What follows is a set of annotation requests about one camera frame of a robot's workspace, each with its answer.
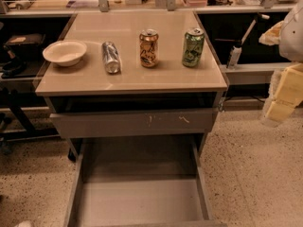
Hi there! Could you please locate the white bowl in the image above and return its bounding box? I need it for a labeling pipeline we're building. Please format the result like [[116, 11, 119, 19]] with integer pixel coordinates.
[[43, 40, 87, 67]]

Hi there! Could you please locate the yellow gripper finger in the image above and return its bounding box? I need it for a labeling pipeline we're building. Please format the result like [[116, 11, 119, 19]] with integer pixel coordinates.
[[258, 21, 283, 45], [260, 63, 303, 127]]

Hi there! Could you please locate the open middle drawer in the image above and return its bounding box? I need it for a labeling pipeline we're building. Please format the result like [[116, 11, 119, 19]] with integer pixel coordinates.
[[63, 135, 227, 227]]

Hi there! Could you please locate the grey drawer cabinet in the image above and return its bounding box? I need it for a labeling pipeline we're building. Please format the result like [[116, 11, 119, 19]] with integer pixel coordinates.
[[36, 10, 227, 147]]

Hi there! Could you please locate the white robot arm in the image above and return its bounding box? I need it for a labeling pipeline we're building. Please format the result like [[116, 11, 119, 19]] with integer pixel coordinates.
[[258, 0, 303, 127]]

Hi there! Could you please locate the grey top drawer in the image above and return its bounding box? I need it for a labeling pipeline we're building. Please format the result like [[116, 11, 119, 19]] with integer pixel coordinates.
[[50, 109, 218, 138]]

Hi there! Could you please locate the silver redbull can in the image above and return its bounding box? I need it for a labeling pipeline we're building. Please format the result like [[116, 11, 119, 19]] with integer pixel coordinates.
[[101, 42, 121, 74]]

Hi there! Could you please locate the orange soda can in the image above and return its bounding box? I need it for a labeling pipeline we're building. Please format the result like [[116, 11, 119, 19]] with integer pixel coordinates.
[[139, 29, 159, 67]]

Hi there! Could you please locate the green soda can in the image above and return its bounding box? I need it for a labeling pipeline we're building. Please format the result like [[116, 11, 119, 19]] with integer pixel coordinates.
[[182, 27, 205, 67]]

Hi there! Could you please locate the black device on shelf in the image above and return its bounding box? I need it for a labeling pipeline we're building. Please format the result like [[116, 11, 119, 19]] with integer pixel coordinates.
[[5, 33, 45, 46]]

